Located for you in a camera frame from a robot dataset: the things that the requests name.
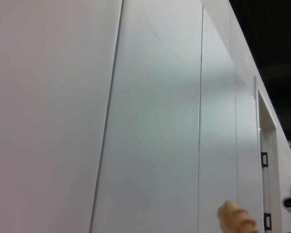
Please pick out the black door hinge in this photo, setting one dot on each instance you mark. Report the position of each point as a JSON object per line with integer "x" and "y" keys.
{"x": 264, "y": 159}
{"x": 267, "y": 221}

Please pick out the white door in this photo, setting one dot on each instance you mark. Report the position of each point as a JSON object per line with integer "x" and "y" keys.
{"x": 269, "y": 179}

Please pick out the orange striped bread roll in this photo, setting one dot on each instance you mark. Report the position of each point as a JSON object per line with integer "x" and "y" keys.
{"x": 235, "y": 218}

